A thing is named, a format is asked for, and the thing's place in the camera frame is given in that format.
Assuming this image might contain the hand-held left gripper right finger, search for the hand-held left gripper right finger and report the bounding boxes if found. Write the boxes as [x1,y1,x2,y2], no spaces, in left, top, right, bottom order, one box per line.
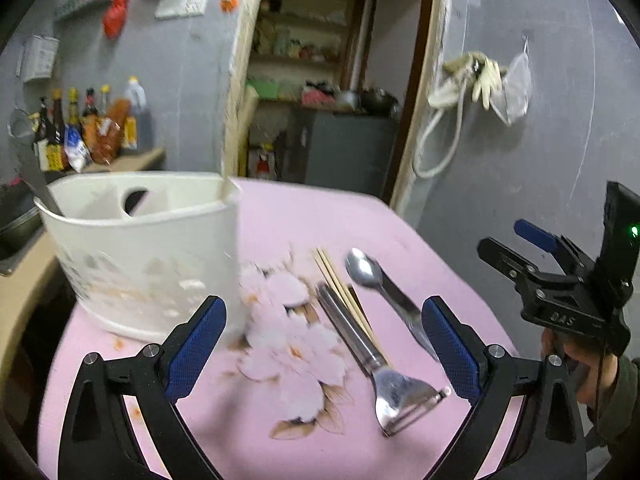
[421,296,587,480]

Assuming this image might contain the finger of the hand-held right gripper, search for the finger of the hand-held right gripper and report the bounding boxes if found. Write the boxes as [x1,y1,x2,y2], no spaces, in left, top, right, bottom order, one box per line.
[514,219,596,271]
[477,237,571,291]

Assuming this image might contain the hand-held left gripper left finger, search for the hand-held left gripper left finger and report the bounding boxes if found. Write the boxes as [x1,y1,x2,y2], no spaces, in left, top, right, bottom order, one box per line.
[59,296,228,480]

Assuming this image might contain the stainless steel peeler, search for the stainless steel peeler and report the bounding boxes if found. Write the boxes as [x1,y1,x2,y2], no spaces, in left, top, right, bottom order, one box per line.
[315,282,452,438]

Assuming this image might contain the brown wooden chopstick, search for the brown wooden chopstick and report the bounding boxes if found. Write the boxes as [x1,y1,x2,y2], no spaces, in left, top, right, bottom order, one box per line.
[347,284,392,367]

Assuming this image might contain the stainless steel spoon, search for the stainless steel spoon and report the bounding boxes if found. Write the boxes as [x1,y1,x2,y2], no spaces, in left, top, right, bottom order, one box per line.
[345,247,441,363]

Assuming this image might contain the white plastic utensil holder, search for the white plastic utensil holder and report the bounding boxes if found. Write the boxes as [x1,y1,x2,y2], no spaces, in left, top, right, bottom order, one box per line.
[34,171,246,343]

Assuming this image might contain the light wooden chopstick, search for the light wooden chopstick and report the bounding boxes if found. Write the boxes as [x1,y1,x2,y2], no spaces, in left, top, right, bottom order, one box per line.
[313,249,370,335]
[321,247,377,337]

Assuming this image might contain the person's right forearm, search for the person's right forearm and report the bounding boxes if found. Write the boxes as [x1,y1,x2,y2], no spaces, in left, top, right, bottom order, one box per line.
[586,355,640,450]

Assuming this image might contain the person's right hand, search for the person's right hand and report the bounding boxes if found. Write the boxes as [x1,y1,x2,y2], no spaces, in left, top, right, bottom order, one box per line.
[541,327,621,406]

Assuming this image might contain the white mesh bag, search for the white mesh bag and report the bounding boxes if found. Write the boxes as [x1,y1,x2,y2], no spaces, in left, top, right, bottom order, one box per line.
[492,52,532,126]

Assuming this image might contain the beige rubber gloves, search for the beige rubber gloves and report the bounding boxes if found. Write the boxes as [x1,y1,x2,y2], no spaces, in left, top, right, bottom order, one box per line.
[442,51,509,110]

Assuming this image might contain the pink floral tablecloth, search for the pink floral tablecloth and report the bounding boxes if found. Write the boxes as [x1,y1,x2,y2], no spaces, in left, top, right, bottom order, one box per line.
[37,177,526,480]

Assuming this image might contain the grey cabinet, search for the grey cabinet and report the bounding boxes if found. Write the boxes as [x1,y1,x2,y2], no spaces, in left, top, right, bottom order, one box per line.
[282,107,402,197]

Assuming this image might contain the black pot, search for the black pot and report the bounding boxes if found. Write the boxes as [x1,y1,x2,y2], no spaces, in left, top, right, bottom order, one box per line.
[360,88,402,117]

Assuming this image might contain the long metal ladle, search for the long metal ladle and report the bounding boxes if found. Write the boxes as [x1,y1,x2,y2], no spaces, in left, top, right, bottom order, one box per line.
[19,144,65,217]

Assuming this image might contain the small metal pot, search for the small metal pot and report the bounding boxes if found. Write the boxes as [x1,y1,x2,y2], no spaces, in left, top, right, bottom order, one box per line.
[332,91,362,112]

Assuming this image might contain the blue white seasoning packet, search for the blue white seasoning packet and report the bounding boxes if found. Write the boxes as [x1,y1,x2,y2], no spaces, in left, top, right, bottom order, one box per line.
[64,125,94,172]

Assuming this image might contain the large cooking oil bottle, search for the large cooking oil bottle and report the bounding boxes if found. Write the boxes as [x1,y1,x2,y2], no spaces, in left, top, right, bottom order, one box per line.
[122,76,154,153]

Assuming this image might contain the pink cloth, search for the pink cloth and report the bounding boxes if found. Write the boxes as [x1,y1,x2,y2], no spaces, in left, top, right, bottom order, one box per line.
[301,87,334,107]

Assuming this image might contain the red cap sauce bottle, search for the red cap sauce bottle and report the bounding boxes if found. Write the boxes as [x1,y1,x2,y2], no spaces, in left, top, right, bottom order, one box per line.
[81,87,100,148]

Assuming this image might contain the orange cap sauce bottle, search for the orange cap sauce bottle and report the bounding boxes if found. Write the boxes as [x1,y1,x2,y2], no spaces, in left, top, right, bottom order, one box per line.
[49,89,69,171]

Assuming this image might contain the green box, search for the green box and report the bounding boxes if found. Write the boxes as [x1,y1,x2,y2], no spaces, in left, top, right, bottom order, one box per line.
[247,77,281,101]

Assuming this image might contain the black cap sauce bottle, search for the black cap sauce bottle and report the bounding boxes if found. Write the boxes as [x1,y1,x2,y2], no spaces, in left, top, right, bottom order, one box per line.
[33,96,54,171]

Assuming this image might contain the metal mesh strainer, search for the metal mesh strainer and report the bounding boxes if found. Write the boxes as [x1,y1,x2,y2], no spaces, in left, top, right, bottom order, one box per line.
[7,107,37,139]

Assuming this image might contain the wooden shelf unit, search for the wooden shelf unit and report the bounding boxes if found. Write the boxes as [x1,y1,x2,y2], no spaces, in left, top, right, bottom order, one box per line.
[249,0,369,107]

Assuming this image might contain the red plastic bag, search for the red plastic bag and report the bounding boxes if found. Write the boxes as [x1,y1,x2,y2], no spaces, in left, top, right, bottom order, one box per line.
[102,0,132,41]

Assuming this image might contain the white rope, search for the white rope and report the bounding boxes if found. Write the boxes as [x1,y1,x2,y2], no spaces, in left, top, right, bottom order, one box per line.
[412,85,467,180]

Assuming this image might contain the wooden door frame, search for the wooden door frame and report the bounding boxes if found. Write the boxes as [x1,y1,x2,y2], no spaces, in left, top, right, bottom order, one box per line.
[220,0,453,207]

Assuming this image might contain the white wall box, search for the white wall box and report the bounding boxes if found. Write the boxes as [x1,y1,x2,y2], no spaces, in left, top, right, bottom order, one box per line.
[20,35,61,83]

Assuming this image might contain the white wall socket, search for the white wall socket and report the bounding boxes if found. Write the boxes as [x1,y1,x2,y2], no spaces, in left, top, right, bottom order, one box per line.
[154,0,210,20]

